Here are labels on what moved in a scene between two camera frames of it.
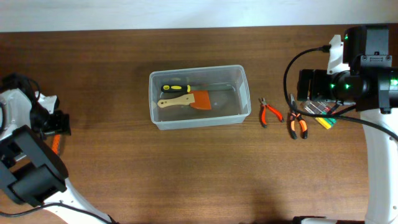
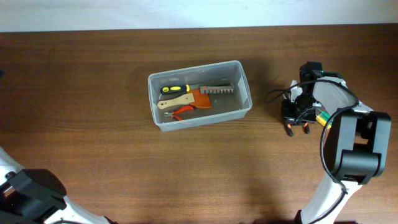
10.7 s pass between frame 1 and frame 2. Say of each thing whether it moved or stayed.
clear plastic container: moved
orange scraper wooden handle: stayed
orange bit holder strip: moved
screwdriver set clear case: stayed
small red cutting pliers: moved
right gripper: moved
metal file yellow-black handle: stayed
